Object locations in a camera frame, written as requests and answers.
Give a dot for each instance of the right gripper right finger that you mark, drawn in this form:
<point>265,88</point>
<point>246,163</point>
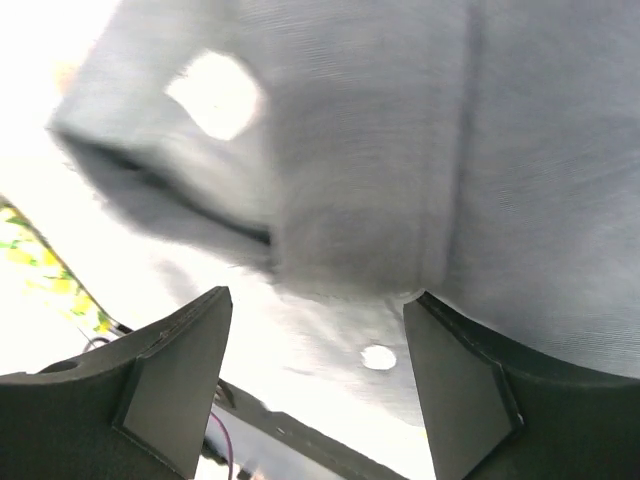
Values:
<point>496,409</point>

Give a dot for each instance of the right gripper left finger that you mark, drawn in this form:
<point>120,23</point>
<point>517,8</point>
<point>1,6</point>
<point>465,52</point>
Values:
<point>136,408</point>

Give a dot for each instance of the grey long sleeve shirt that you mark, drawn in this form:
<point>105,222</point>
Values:
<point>332,160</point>

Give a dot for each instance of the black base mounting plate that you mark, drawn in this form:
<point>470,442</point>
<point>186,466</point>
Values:
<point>297,430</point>

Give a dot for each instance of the lemon print cloth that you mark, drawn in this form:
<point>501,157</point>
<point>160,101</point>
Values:
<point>43,276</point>

